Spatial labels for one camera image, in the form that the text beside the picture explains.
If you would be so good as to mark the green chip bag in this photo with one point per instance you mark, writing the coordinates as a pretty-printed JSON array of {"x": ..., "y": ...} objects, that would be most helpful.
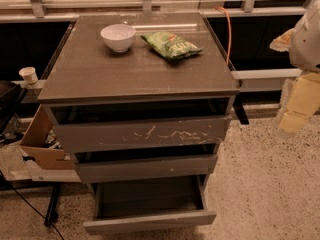
[{"x": 170, "y": 46}]

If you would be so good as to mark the grey metal rail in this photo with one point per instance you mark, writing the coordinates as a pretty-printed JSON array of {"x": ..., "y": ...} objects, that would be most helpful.
[{"x": 264, "y": 80}]

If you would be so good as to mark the white ceramic bowl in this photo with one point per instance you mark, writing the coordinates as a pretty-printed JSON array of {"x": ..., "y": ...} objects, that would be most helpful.
[{"x": 118, "y": 37}]

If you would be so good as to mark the grey bottom drawer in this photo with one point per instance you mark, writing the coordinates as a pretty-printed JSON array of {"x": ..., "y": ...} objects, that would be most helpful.
[{"x": 149, "y": 204}]

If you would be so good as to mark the brown cardboard box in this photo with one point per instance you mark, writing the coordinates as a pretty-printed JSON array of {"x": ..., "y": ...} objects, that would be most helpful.
[{"x": 34, "y": 147}]

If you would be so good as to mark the grey middle drawer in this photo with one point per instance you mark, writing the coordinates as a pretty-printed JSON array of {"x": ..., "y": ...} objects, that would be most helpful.
[{"x": 145, "y": 168}]

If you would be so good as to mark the black bin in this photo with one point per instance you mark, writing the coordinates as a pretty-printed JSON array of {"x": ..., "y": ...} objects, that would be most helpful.
[{"x": 11, "y": 95}]

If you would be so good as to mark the scratched grey top drawer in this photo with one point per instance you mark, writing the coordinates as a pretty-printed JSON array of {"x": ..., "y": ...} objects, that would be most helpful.
[{"x": 90, "y": 137}]

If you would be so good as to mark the grey drawer cabinet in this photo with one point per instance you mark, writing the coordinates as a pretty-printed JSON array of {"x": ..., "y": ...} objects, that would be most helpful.
[{"x": 90, "y": 83}]

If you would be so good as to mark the black stand leg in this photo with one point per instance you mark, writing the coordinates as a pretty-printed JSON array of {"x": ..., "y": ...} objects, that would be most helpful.
[{"x": 52, "y": 214}]

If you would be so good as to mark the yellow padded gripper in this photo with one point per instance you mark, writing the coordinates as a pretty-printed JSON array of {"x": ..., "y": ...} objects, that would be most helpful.
[{"x": 306, "y": 45}]

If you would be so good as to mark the white paper cup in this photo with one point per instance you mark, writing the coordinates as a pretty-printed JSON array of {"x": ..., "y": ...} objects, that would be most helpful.
[{"x": 29, "y": 75}]

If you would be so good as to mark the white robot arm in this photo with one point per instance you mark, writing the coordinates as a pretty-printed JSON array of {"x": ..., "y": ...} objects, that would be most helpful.
[{"x": 302, "y": 43}]

